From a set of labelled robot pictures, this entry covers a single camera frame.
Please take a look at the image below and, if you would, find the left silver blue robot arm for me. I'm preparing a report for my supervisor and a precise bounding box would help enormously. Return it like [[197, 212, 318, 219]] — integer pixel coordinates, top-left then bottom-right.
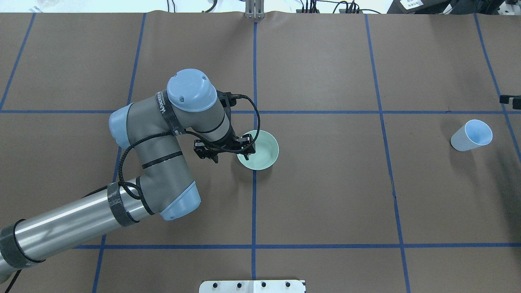
[[1, 68, 259, 282]]

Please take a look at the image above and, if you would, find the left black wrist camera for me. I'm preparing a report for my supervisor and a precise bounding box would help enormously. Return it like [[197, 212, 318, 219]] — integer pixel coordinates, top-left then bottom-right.
[[217, 90, 239, 109]]

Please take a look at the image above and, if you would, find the light blue plastic cup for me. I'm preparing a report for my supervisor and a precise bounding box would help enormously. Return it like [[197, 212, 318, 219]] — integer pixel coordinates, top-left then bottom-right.
[[450, 119, 493, 152]]

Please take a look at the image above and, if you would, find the mint green bowl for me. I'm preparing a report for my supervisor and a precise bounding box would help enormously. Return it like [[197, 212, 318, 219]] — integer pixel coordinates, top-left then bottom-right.
[[236, 130, 279, 171]]

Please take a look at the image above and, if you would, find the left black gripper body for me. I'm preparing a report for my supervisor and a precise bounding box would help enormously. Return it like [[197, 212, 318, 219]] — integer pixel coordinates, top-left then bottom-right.
[[193, 127, 256, 159]]

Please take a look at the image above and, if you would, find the white pedestal column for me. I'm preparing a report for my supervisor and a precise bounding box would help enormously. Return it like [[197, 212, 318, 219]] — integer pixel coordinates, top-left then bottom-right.
[[199, 280, 306, 293]]

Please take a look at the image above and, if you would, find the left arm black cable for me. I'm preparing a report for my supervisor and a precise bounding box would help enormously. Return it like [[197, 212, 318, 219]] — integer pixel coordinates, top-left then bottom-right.
[[118, 94, 261, 201]]

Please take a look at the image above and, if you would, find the aluminium frame post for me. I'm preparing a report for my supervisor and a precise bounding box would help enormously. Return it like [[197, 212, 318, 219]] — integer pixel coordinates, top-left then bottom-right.
[[244, 0, 265, 20]]

